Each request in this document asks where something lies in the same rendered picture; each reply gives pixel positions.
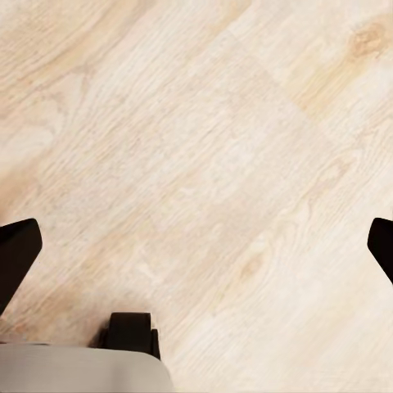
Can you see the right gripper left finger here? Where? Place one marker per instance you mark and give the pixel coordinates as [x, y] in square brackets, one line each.
[20, 244]

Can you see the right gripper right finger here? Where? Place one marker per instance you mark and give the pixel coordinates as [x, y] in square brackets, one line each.
[380, 244]

